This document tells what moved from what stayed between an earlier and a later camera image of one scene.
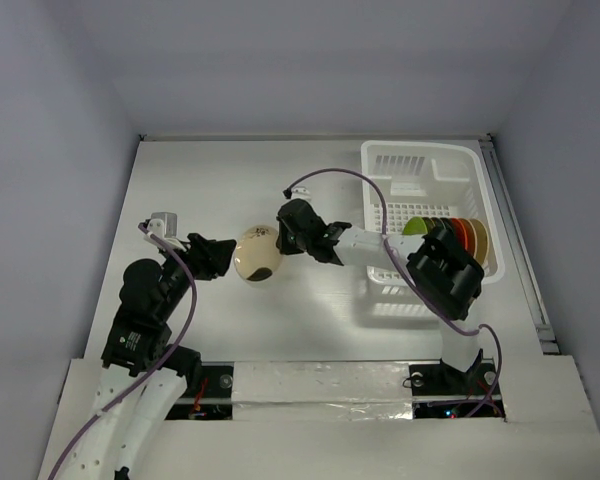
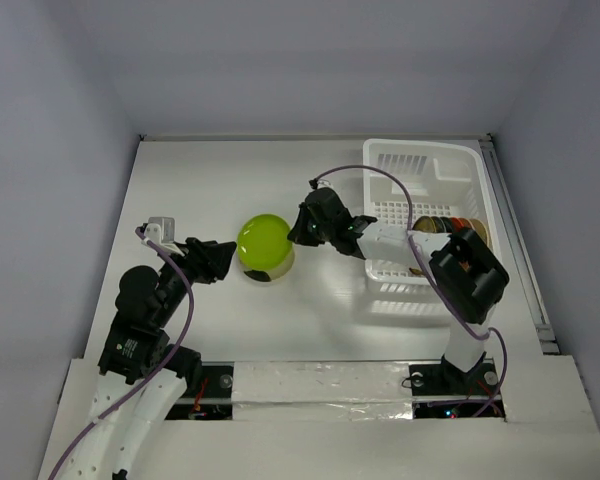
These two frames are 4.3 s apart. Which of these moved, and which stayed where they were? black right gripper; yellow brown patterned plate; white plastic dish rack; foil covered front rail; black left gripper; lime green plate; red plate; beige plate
Moved: yellow brown patterned plate; black right gripper; lime green plate
Stayed: black left gripper; white plastic dish rack; beige plate; red plate; foil covered front rail
